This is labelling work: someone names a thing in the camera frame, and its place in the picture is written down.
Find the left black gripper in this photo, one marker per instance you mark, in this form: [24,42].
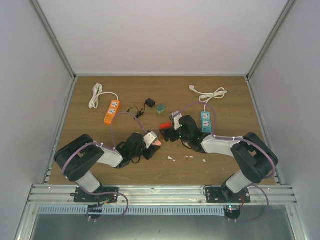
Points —
[153,149]

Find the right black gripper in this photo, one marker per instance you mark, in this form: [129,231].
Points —
[166,135]

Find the pink plug adapter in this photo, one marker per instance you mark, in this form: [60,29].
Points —
[157,143]

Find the red cube socket adapter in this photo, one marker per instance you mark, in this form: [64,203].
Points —
[166,125]

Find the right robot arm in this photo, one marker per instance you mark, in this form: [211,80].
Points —
[255,159]

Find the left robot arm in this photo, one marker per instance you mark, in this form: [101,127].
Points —
[78,157]

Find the green plug adapter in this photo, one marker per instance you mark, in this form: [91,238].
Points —
[160,108]

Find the black power adapter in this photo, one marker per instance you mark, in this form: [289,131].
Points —
[150,103]

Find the orange power strip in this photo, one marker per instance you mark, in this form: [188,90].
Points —
[111,112]

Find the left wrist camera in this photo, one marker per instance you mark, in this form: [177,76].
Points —
[150,138]

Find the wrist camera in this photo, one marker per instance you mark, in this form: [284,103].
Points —
[175,117]
[150,138]

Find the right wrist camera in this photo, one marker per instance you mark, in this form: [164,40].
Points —
[175,117]

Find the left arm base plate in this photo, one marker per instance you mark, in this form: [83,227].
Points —
[102,195]

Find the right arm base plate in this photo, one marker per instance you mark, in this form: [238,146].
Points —
[218,194]

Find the grey slotted cable duct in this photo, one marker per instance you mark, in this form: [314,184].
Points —
[165,210]

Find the aluminium front rail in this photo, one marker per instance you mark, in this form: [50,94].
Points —
[170,195]

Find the left aluminium frame post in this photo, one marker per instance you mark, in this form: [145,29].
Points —
[44,21]

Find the aluminium frame post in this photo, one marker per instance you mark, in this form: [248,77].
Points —
[289,5]
[44,21]

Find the right aluminium frame post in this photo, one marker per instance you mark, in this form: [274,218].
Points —
[289,5]

